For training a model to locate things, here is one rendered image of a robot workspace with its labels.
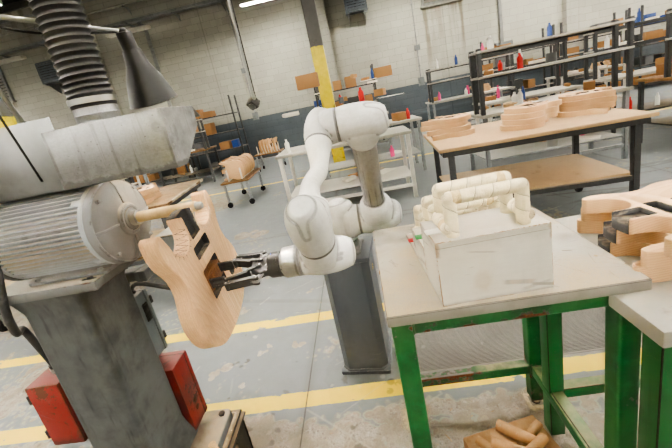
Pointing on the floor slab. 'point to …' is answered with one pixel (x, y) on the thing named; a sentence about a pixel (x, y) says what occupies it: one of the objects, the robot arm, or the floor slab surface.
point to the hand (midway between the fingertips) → (216, 274)
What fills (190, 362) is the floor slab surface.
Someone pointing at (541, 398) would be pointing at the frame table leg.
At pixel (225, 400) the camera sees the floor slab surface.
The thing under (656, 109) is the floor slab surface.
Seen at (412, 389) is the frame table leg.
